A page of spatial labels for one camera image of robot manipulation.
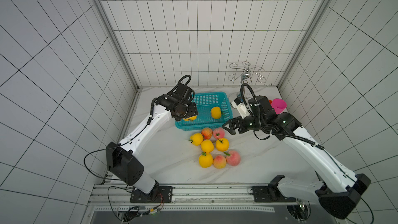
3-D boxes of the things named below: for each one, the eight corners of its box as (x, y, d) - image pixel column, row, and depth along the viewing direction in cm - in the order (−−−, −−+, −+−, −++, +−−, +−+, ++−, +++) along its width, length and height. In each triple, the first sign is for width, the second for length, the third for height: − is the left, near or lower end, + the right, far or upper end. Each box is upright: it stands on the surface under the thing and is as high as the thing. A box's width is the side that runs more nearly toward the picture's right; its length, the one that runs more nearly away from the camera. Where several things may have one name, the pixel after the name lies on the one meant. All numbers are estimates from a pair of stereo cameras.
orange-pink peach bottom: (213, 168, 80) (214, 166, 77) (212, 157, 84) (213, 155, 81) (225, 168, 80) (226, 166, 77) (224, 157, 84) (225, 155, 81)
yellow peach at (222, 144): (216, 151, 86) (216, 148, 83) (215, 141, 90) (216, 138, 87) (228, 151, 86) (229, 148, 83) (227, 141, 90) (228, 138, 87)
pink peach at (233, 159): (226, 167, 83) (228, 163, 78) (224, 154, 87) (226, 150, 82) (238, 167, 83) (241, 163, 78) (237, 154, 87) (239, 150, 82)
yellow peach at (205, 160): (199, 168, 82) (199, 164, 78) (199, 155, 86) (199, 152, 82) (212, 168, 82) (213, 164, 78) (211, 155, 86) (212, 152, 82)
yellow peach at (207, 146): (205, 155, 85) (205, 153, 82) (199, 146, 88) (199, 143, 85) (214, 149, 87) (215, 146, 84) (208, 140, 91) (208, 137, 88)
